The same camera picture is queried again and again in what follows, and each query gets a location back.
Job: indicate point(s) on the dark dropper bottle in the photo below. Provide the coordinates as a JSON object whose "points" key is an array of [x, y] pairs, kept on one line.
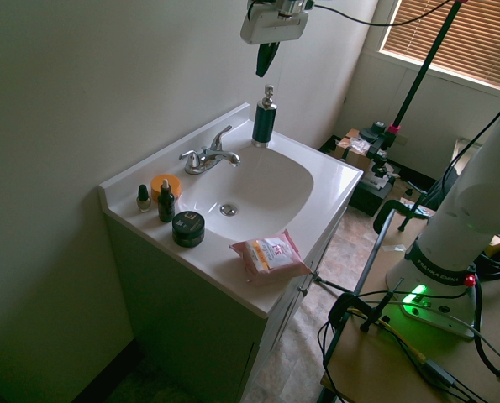
{"points": [[166, 203]]}

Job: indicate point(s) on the chrome sink drain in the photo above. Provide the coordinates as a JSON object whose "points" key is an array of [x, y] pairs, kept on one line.
{"points": [[228, 209]]}

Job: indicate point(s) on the large dark C-clamp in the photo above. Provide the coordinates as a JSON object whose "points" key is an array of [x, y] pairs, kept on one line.
{"points": [[384, 214]]}

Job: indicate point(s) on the pink wet wipes pack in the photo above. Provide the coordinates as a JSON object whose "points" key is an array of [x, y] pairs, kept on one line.
{"points": [[270, 256]]}

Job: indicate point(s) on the small nail polish bottle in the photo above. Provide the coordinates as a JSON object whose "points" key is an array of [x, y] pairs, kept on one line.
{"points": [[143, 200]]}

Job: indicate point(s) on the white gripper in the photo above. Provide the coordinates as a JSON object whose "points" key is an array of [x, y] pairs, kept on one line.
{"points": [[275, 27]]}

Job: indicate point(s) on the white vanity sink top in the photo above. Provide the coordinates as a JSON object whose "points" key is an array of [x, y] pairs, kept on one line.
{"points": [[258, 197]]}

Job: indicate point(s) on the metal cabinet knob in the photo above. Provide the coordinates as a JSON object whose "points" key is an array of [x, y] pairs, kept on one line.
{"points": [[316, 275], [303, 289]]}

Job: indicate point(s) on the black camera stand pole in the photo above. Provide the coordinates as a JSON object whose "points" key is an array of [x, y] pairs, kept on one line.
{"points": [[422, 71]]}

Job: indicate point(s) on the cardboard box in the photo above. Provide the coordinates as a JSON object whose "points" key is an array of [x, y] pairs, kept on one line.
{"points": [[352, 153]]}

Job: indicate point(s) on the orange cream jar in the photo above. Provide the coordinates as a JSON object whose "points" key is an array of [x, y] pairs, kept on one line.
{"points": [[172, 184]]}

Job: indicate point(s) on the brown window blind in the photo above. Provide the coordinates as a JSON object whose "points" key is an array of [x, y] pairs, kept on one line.
{"points": [[455, 38]]}

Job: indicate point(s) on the black chrome soap dispenser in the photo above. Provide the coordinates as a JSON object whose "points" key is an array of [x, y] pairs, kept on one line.
{"points": [[264, 121]]}

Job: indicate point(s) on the black cosmetic jar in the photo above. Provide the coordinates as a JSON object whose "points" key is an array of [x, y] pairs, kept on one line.
{"points": [[187, 230]]}

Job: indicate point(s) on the grey vanity cabinet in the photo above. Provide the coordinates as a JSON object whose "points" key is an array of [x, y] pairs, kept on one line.
{"points": [[199, 327]]}

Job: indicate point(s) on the black C-clamp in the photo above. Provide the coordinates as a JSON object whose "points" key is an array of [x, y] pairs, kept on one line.
{"points": [[359, 306]]}

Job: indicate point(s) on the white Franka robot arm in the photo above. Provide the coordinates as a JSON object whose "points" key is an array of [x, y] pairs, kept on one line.
{"points": [[455, 218]]}

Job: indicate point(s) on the black equipment case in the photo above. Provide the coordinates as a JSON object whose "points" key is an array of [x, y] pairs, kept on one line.
{"points": [[375, 191]]}

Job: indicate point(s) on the red button on base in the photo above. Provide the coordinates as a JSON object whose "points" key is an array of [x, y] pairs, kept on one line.
{"points": [[469, 280]]}

